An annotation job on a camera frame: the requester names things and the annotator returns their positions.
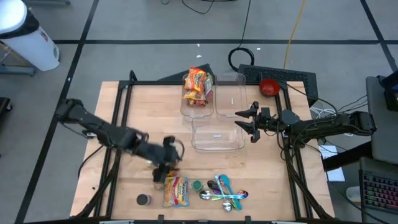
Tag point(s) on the backlit keyboard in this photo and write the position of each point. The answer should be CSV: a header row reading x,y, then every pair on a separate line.
x,y
379,193

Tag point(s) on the green-edged ramen packet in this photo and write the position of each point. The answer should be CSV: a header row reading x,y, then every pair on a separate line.
x,y
210,78

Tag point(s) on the brown spice jar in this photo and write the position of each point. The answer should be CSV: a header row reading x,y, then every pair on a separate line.
x,y
159,186

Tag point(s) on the teal spoon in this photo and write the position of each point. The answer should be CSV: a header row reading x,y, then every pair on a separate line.
x,y
224,180

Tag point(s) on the clear plastic bin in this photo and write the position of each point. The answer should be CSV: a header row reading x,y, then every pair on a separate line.
x,y
199,112
217,143
231,93

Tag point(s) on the red bowl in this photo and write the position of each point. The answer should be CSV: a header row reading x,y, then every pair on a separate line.
x,y
270,87

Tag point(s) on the rainbow spoon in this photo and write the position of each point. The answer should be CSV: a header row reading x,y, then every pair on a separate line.
x,y
244,193

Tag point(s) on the white trash can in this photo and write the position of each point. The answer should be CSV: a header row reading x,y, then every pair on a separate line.
x,y
31,46

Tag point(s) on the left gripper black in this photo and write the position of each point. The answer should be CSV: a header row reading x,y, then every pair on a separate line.
x,y
169,154

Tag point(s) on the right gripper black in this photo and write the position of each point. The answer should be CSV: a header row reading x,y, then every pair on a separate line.
x,y
267,123

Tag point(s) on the wide black-lid jar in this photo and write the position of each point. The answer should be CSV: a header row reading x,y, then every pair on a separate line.
x,y
143,199

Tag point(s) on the yellow ramen packet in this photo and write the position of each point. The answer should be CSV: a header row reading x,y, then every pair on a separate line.
x,y
192,98

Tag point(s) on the white paper sheet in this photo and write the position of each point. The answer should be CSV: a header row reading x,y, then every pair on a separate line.
x,y
337,175

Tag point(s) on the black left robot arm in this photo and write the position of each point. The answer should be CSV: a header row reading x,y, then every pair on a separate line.
x,y
105,130

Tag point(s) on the red ramen packet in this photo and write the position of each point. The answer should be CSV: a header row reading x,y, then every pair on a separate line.
x,y
209,92

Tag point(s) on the green-lid jar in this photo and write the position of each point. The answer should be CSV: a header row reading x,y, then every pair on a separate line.
x,y
197,185

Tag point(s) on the black desk leg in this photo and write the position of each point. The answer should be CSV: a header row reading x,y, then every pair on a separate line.
x,y
342,158

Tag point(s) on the grey metal stand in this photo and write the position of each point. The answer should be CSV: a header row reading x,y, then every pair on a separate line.
x,y
21,71

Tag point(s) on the blue-edged ramen packet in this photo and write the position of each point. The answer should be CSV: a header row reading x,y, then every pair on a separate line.
x,y
176,193

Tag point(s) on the black caster base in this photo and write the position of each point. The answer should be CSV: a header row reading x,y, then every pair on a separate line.
x,y
4,107

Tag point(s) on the white computer mouse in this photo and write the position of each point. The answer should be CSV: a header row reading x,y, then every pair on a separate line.
x,y
353,193

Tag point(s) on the purple spoon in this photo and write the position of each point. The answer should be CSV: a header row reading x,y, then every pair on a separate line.
x,y
217,191

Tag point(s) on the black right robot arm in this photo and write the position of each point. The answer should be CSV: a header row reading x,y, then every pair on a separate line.
x,y
326,126

